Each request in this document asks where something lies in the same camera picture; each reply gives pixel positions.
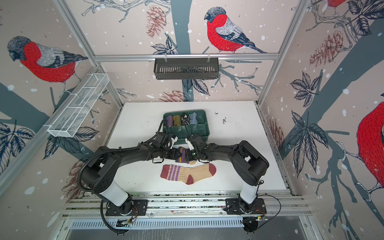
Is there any purple striped sock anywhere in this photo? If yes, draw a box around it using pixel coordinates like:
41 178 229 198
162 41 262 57
175 147 197 165

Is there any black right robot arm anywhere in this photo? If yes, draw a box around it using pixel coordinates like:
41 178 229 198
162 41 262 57
186 138 270 215

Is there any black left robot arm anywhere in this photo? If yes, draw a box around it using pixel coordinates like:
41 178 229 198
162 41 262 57
76 140 182 216

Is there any beige maroon striped sock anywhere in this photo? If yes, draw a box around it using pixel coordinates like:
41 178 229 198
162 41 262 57
160 164 217 185

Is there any green compartment tray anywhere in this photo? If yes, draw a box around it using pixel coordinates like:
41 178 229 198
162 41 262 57
163 110 210 145

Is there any rolled black white sock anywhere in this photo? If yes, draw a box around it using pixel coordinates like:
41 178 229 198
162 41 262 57
181 114 190 126

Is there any rolled blue grey sock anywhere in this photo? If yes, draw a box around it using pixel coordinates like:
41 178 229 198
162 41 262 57
189 112 198 125

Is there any rolled purple sock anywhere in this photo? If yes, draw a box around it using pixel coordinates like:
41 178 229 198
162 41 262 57
165 116 174 128

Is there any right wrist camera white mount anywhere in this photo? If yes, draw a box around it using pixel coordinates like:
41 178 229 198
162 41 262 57
185 138 195 151

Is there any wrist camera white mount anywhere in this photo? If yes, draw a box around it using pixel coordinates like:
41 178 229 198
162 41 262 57
171 137 178 148
185 138 195 151

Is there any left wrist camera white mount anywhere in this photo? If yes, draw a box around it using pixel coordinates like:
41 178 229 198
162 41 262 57
171 137 178 148

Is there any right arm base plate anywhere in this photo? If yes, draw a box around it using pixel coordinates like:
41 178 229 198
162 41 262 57
223 198 267 215

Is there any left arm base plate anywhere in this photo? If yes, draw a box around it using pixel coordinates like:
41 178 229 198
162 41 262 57
106 200 149 217

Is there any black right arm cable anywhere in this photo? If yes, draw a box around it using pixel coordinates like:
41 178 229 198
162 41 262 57
249 194 283 232

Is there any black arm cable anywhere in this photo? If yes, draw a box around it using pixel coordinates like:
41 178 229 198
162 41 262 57
249 194 283 232
99 200 130 235

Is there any black hanging wire basket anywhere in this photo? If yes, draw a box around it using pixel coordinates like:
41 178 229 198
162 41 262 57
154 58 219 80

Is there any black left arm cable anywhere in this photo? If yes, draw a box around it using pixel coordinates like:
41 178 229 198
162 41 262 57
99 200 130 235

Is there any aluminium horizontal frame bar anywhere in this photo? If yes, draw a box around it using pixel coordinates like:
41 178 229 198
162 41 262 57
94 53 280 63

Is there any white mesh wall shelf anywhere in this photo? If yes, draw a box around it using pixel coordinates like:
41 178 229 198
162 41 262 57
48 73 110 138

